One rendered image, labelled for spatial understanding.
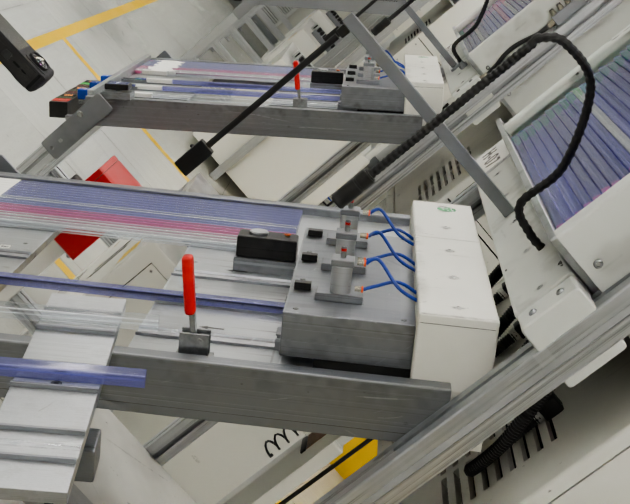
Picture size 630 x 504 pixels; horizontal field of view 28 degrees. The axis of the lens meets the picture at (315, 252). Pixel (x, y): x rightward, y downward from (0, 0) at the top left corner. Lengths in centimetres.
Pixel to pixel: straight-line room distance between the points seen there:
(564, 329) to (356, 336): 21
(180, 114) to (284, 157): 333
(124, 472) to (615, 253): 100
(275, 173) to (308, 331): 476
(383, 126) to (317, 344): 141
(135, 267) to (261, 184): 329
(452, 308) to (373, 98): 145
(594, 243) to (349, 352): 27
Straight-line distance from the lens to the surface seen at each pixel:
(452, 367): 125
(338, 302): 130
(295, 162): 599
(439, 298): 129
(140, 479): 199
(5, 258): 158
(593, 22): 260
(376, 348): 127
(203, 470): 291
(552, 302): 118
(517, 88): 262
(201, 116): 267
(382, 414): 125
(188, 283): 125
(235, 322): 140
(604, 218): 119
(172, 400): 126
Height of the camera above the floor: 147
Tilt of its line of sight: 13 degrees down
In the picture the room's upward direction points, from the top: 51 degrees clockwise
